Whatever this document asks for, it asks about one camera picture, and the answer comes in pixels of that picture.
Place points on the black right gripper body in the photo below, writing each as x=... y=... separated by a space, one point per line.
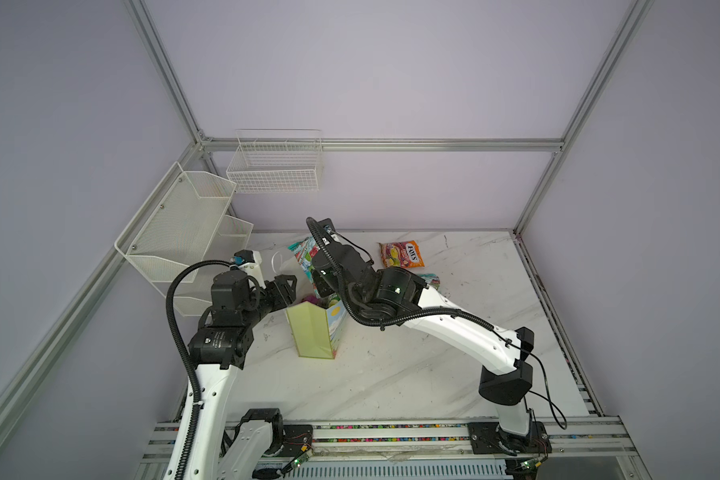
x=321 y=286

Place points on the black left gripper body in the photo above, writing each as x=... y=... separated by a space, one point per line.
x=265 y=302

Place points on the floral paper gift bag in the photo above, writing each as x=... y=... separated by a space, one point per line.
x=316 y=329

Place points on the teal Fox's candy bag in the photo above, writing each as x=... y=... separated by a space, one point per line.
x=304 y=252
x=431 y=280

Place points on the magenta snack bag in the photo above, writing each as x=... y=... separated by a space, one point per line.
x=312 y=299

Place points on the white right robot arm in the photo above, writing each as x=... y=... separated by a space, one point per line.
x=395 y=296

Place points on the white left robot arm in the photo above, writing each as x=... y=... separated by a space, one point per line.
x=213 y=359

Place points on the orange Fox's candy bag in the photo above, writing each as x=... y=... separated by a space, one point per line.
x=404 y=254

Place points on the white mesh two-tier shelf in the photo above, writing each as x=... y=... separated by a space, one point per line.
x=186 y=219

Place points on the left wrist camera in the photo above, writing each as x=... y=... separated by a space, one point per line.
x=250 y=262

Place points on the white wire basket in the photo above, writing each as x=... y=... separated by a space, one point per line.
x=277 y=161

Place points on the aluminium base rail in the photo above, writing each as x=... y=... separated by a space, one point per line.
x=588 y=448

